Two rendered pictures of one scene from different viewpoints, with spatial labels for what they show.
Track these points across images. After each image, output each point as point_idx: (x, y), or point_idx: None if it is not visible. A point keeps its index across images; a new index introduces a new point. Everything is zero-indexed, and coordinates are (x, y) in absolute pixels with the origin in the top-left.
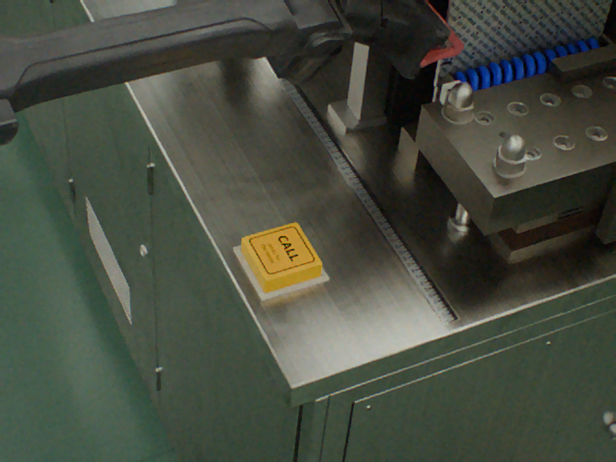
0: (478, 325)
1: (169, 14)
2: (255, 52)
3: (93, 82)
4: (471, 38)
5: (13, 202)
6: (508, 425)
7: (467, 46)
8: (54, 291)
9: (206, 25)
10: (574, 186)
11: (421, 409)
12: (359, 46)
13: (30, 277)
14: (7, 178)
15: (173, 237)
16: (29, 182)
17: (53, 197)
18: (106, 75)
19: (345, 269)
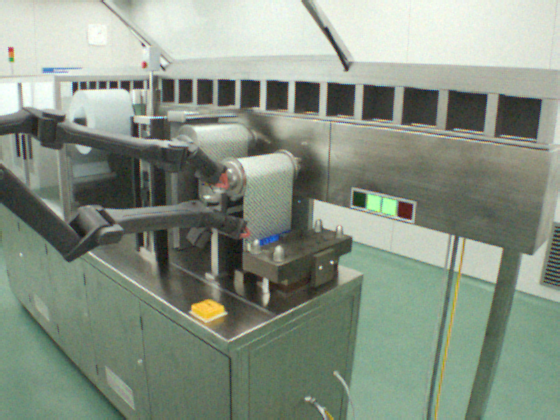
0: (284, 314)
1: (162, 207)
2: (189, 224)
3: (142, 226)
4: (252, 230)
5: (69, 390)
6: (301, 370)
7: (251, 233)
8: (94, 417)
9: (174, 210)
10: (301, 263)
11: (271, 358)
12: (213, 245)
13: (83, 414)
14: (64, 382)
15: (155, 340)
16: (74, 382)
17: (85, 385)
18: (146, 224)
19: (231, 310)
